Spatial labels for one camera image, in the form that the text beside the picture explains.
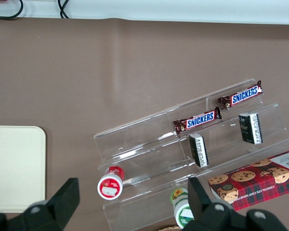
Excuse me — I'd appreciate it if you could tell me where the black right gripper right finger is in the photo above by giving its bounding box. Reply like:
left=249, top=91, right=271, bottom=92
left=183, top=177, right=289, bottom=231

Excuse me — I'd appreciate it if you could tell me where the oval tan wicker basket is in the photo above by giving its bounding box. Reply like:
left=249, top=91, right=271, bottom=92
left=158, top=225, right=182, bottom=231

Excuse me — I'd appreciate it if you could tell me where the beige plastic serving tray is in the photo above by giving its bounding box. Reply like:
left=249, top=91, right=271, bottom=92
left=0, top=126, right=47, bottom=214

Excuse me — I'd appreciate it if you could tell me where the brown Snickers bar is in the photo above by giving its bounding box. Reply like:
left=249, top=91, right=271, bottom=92
left=217, top=80, right=264, bottom=111
left=172, top=106, right=223, bottom=135

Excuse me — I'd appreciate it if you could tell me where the clear acrylic step display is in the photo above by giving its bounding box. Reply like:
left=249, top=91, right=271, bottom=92
left=93, top=77, right=289, bottom=231

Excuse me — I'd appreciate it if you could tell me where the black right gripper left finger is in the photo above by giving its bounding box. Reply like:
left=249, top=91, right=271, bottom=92
left=0, top=178, right=81, bottom=231

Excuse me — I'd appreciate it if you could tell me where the red tartan cookie box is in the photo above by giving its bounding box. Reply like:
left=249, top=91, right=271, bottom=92
left=208, top=148, right=289, bottom=212

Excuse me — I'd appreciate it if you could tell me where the small black chocolate box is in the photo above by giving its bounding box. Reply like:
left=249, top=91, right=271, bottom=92
left=238, top=112, right=263, bottom=145
left=189, top=133, right=210, bottom=168

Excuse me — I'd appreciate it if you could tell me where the red lid yogurt cup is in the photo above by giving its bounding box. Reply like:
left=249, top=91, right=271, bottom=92
left=97, top=165, right=125, bottom=200

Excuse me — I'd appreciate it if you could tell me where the black floor cable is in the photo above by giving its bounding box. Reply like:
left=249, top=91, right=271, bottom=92
left=57, top=0, right=70, bottom=19
left=0, top=0, right=24, bottom=20

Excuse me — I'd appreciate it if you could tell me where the green lid yogurt cup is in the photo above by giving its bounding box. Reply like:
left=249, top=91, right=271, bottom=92
left=170, top=188, right=196, bottom=229

